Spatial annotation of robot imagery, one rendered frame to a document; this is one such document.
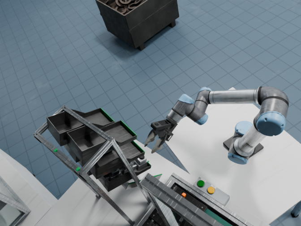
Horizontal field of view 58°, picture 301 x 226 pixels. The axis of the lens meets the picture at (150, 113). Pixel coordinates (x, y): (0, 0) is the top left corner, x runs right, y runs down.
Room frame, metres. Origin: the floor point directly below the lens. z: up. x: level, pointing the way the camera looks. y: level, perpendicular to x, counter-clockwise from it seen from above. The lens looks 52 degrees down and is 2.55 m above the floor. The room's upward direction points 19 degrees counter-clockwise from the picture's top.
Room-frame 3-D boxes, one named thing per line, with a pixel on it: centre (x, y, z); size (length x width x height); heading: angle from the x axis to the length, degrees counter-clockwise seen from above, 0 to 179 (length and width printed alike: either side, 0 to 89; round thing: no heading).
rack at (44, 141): (0.73, 0.35, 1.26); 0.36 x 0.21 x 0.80; 35
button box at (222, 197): (0.56, -0.19, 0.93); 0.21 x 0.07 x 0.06; 35
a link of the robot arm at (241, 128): (0.79, -0.51, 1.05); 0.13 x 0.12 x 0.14; 141
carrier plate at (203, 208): (0.50, 0.04, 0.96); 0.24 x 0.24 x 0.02; 35
